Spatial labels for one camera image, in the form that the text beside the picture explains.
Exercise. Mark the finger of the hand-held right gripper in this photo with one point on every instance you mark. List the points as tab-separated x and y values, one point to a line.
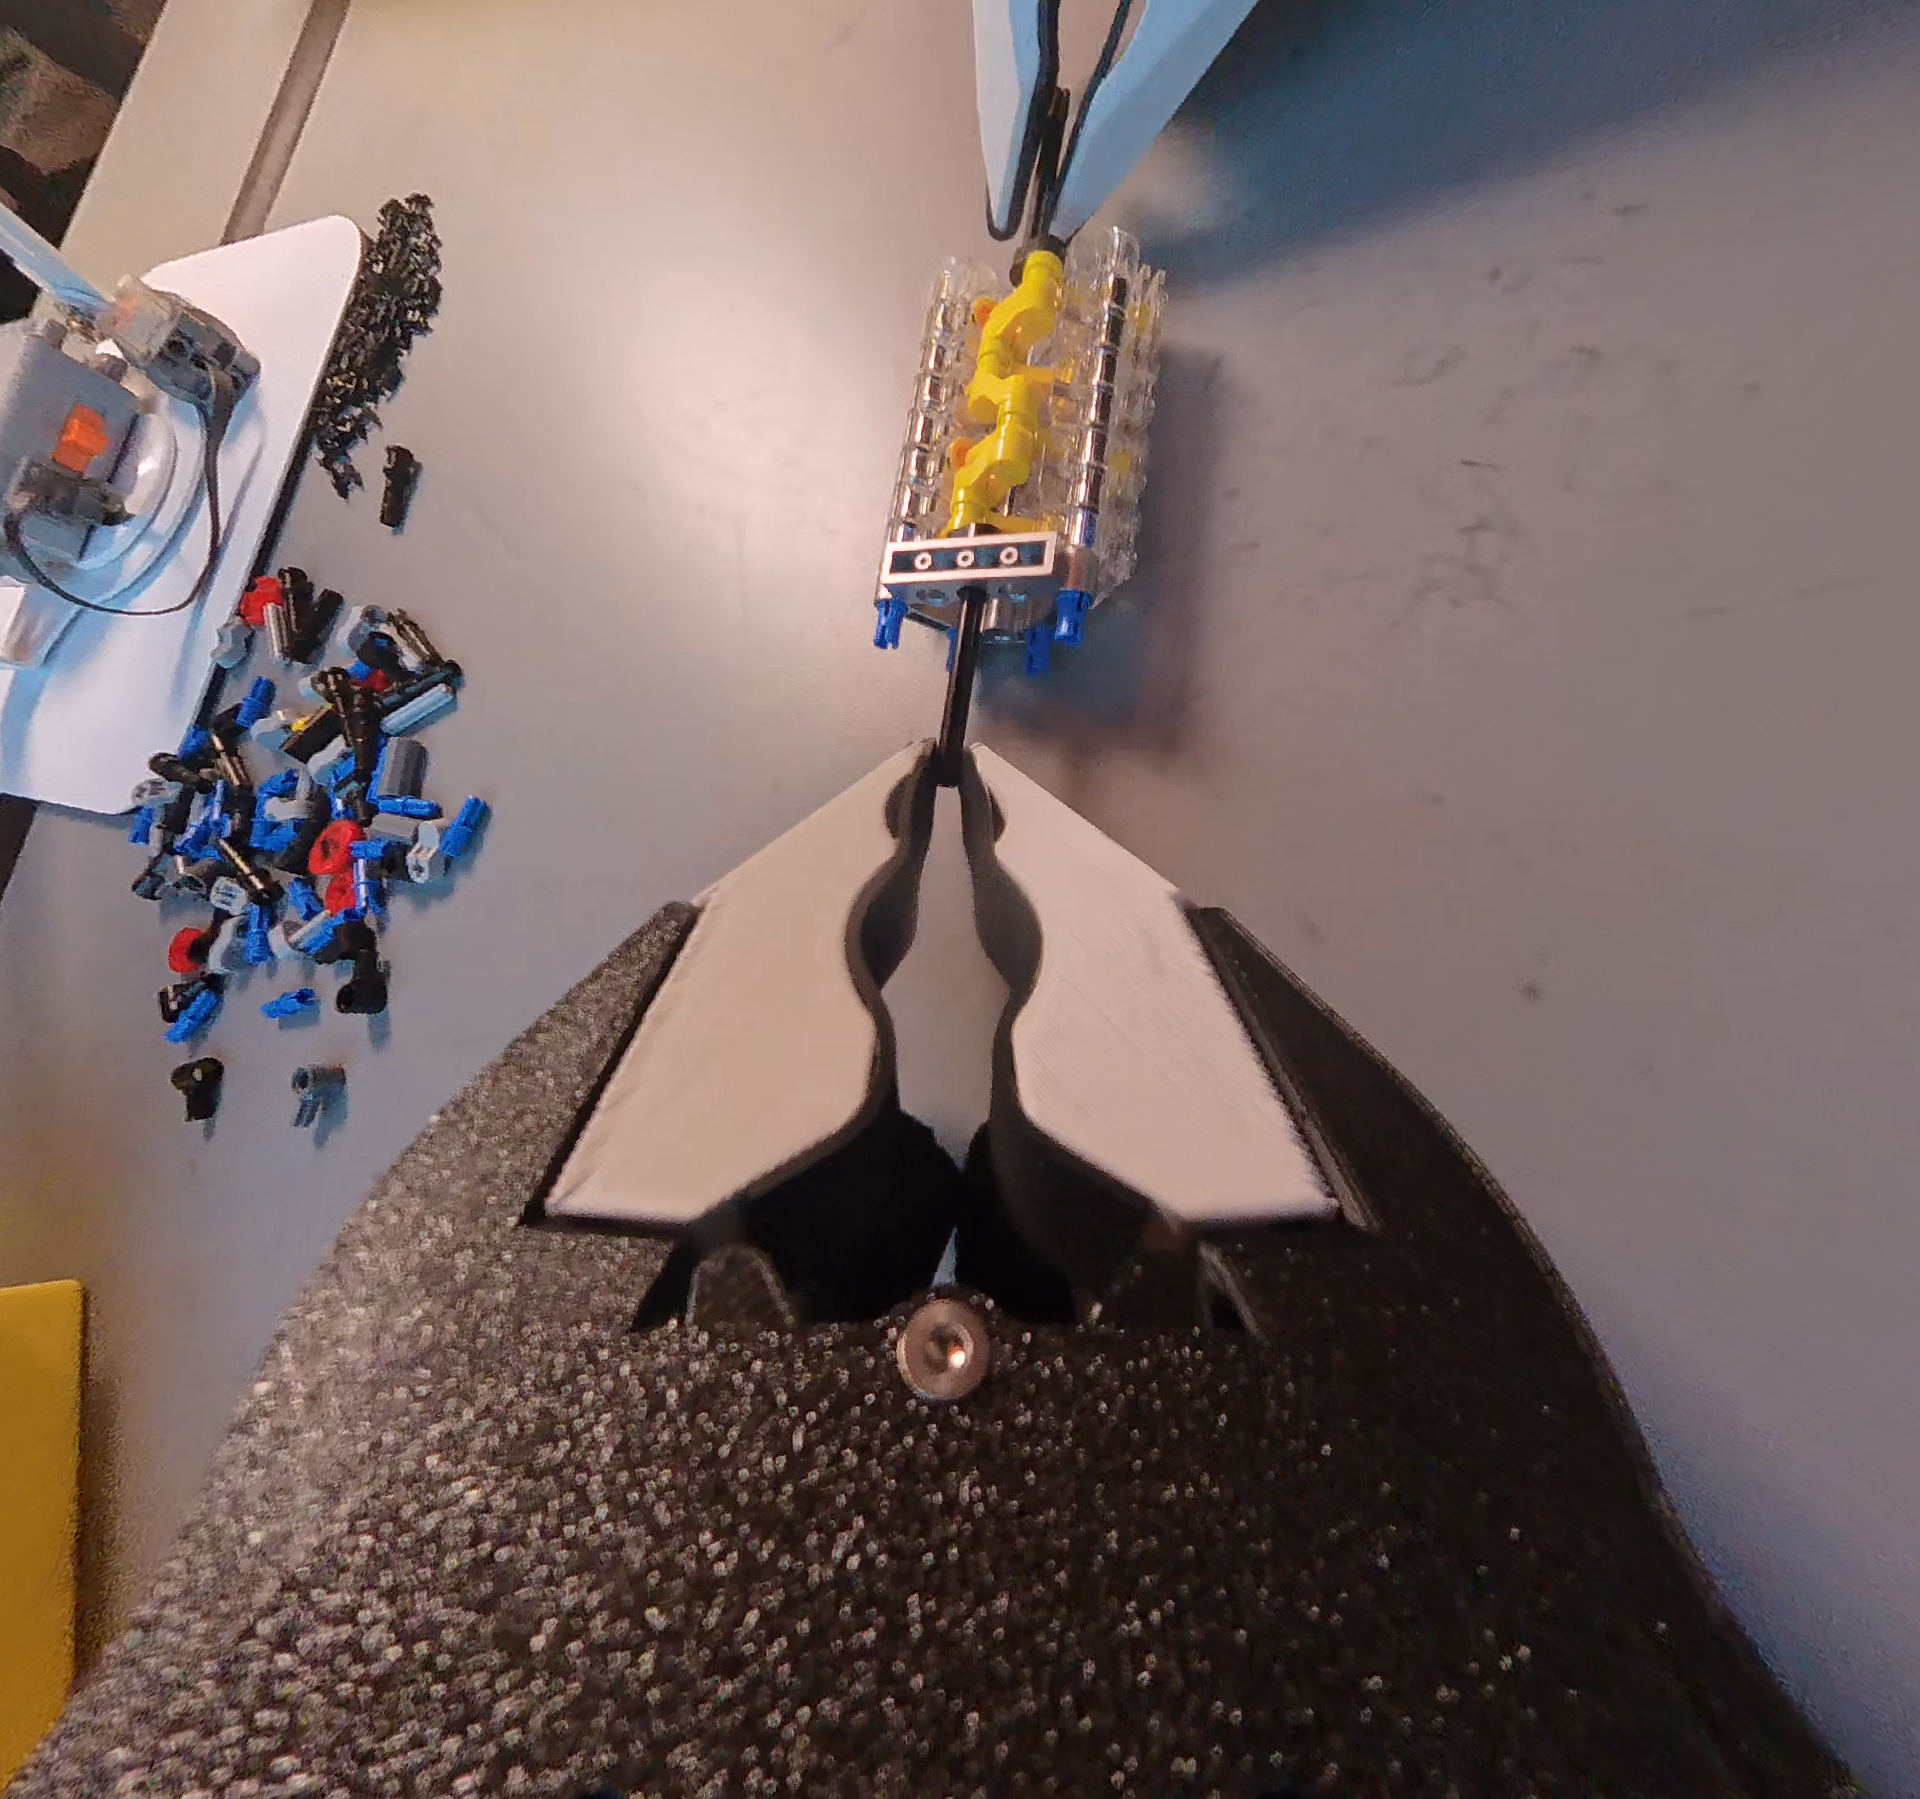
1006	27
1185	12

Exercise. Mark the small grey toy connector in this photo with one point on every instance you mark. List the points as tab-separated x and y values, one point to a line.
316	1094

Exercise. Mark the yellow bin with black parts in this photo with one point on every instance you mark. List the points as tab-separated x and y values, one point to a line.
37	1499

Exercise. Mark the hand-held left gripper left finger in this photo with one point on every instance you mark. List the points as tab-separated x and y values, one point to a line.
733	1064

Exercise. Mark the small black toy connector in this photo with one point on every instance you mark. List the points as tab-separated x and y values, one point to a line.
195	1086

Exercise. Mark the grey desk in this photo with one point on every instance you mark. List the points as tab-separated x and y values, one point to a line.
1499	631

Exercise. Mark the pile of small black pins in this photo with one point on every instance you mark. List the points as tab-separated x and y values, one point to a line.
375	328

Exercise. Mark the white tray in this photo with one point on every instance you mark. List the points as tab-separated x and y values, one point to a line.
283	315

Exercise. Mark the clear toy brick engine model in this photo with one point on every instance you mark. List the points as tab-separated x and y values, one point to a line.
1019	404

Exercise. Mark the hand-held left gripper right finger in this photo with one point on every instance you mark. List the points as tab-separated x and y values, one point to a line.
1169	1064

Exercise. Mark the pile of mixed toy parts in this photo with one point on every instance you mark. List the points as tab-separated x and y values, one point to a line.
299	809

